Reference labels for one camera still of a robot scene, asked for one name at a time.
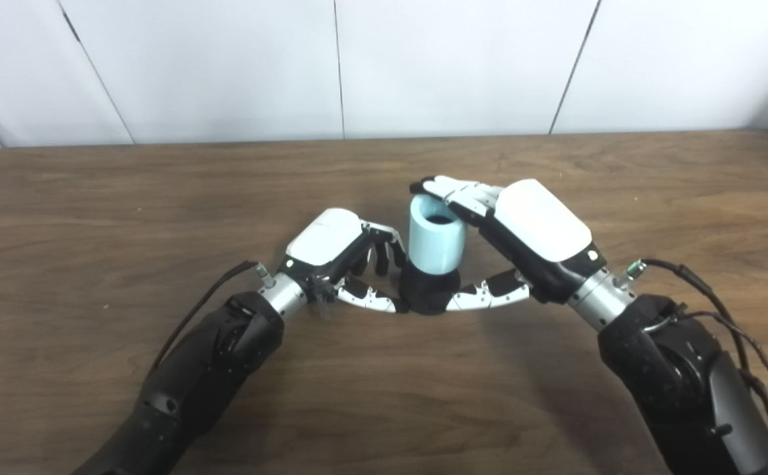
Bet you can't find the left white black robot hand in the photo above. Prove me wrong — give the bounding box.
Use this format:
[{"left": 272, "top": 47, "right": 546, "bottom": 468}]
[{"left": 277, "top": 208, "right": 411, "bottom": 314}]

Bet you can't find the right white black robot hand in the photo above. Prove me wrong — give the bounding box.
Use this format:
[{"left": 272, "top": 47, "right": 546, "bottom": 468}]
[{"left": 409, "top": 175, "right": 609, "bottom": 312}]

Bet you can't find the light blue cylinder cup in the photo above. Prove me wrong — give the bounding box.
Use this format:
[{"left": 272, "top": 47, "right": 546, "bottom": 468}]
[{"left": 409, "top": 195, "right": 466, "bottom": 276}]

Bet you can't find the black funnel-shaped nozzle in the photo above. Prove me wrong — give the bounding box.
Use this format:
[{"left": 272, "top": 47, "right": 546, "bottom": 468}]
[{"left": 399, "top": 212, "right": 461, "bottom": 315}]

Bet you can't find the black braided right wrist cable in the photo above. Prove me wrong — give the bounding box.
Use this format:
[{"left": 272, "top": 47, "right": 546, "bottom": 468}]
[{"left": 614, "top": 257, "right": 768, "bottom": 462}]

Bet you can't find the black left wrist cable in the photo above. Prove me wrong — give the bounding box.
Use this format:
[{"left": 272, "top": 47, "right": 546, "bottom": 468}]
[{"left": 148, "top": 261, "right": 276, "bottom": 380}]

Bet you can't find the thin black cable loose plug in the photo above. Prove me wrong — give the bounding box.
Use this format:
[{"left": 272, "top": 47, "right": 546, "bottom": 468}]
[{"left": 645, "top": 303, "right": 768, "bottom": 462}]

